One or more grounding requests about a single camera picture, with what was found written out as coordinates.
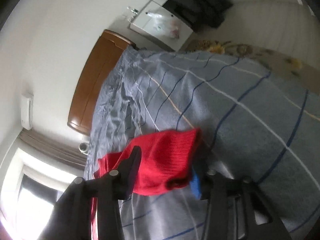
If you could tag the white wall air conditioner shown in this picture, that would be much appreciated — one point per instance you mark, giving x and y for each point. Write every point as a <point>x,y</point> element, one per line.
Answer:
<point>26,110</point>

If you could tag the white nightstand cabinet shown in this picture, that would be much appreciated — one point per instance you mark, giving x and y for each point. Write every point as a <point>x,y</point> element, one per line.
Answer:
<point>143,25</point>

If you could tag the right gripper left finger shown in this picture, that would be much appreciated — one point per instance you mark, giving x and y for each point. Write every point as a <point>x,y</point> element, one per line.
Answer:
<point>71,216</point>

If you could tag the black and blue backpack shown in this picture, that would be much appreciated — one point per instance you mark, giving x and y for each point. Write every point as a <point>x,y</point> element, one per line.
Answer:
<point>199,13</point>

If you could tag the grey plaid bed cover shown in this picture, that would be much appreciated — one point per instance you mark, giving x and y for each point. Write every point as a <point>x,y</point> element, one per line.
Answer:
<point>253,123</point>

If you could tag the small bottle on nightstand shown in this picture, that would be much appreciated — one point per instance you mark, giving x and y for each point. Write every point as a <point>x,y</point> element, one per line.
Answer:
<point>133,10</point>

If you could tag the white plastic bag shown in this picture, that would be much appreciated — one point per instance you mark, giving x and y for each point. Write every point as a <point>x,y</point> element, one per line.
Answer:
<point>165,23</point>

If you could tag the beige window curtain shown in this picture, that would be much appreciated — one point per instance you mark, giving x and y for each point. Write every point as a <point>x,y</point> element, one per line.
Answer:
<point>54,149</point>

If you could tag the floral yellow bed sheet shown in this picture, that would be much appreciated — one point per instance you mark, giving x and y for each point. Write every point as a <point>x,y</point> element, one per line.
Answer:
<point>287,67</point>

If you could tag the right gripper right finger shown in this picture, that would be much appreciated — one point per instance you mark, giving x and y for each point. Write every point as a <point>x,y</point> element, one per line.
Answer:
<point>236,208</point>

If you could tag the red knit sweater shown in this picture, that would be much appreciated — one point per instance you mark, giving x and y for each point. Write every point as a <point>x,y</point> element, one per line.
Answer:
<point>161,205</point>

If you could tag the brown wooden headboard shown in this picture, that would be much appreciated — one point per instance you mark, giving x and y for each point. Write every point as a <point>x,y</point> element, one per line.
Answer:
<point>102,59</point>

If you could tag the white round bedside device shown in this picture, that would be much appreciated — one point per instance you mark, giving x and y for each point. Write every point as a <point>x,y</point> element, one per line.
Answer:
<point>84,148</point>

